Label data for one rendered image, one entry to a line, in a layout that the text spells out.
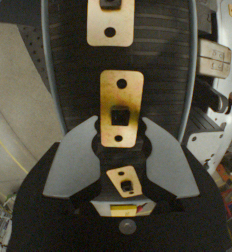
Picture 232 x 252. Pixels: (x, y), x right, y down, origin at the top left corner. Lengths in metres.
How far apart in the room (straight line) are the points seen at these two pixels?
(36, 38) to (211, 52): 0.66
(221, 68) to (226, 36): 0.15
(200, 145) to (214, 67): 0.15
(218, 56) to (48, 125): 1.68
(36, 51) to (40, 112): 1.09
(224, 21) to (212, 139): 0.30
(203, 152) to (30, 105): 1.67
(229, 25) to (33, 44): 0.74
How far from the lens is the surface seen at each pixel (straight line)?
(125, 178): 0.20
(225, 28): 0.41
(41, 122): 1.74
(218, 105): 0.27
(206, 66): 0.25
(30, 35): 0.72
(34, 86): 1.58
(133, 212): 0.33
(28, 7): 0.37
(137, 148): 0.16
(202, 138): 0.27
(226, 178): 0.67
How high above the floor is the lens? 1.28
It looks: 58 degrees down
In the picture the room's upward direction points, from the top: 179 degrees counter-clockwise
